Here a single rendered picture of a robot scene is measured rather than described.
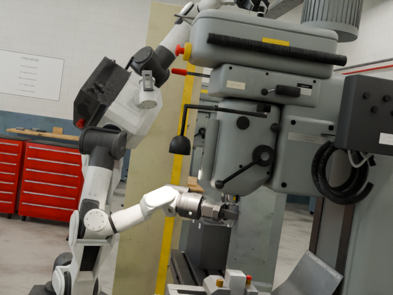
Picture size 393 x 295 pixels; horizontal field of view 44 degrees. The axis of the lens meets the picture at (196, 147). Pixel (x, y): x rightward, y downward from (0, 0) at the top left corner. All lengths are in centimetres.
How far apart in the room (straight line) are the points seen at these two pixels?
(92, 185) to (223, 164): 47
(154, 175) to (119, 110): 159
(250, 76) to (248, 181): 34
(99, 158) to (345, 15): 96
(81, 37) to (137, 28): 119
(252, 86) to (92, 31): 933
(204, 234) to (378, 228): 69
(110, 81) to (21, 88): 899
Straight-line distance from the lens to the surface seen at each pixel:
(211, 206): 166
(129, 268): 352
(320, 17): 171
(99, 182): 173
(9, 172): 641
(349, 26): 172
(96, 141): 176
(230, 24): 155
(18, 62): 1089
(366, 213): 168
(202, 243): 201
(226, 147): 158
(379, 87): 143
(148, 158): 336
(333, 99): 166
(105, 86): 187
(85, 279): 235
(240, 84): 155
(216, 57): 153
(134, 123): 183
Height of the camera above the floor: 153
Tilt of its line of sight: 3 degrees down
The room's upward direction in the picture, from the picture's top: 8 degrees clockwise
